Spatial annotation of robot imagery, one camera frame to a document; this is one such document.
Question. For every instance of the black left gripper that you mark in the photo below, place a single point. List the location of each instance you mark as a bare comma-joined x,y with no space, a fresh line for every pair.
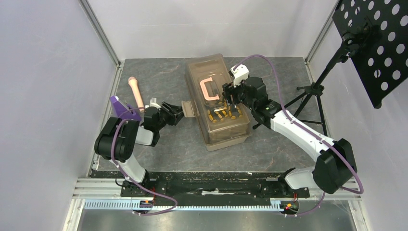
175,113

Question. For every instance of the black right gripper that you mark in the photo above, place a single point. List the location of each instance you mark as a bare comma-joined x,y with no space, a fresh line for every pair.
232,92

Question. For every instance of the black-yellow screwdriver front cluster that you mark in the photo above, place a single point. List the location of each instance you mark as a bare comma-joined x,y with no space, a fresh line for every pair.
231,110

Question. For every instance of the black-yellow screwdriver cluster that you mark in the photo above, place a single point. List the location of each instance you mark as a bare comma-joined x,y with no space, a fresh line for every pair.
231,110
220,115

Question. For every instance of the beige translucent tool box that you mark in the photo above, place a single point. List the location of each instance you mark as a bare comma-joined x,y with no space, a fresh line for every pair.
204,79

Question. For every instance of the small black-yellow screwdriver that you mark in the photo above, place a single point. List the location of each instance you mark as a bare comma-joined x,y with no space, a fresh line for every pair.
237,112

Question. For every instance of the large black-yellow Phillips screwdriver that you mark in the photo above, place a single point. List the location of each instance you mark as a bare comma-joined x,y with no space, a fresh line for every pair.
213,116

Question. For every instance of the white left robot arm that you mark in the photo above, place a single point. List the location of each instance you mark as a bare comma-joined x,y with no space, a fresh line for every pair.
118,137

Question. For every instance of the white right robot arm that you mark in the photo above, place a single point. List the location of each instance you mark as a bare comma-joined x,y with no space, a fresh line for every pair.
334,160

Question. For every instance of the purple box with grid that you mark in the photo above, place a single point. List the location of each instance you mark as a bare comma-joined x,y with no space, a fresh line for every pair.
124,111

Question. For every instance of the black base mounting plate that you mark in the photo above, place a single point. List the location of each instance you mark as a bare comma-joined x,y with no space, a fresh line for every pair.
211,189

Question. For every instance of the black perforated panel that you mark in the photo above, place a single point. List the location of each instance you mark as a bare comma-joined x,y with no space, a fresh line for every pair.
380,30

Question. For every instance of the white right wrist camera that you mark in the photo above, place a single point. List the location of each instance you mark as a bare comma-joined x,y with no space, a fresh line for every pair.
239,73

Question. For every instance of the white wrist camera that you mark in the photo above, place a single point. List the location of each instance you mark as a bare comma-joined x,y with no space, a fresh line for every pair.
239,73
153,103

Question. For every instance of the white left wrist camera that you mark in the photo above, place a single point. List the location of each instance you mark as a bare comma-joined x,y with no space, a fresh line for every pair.
153,103

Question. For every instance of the beige wooden handle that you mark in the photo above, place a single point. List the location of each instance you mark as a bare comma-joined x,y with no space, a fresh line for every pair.
133,83

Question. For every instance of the aluminium frame rail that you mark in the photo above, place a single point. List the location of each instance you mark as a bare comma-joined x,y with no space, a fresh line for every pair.
92,17

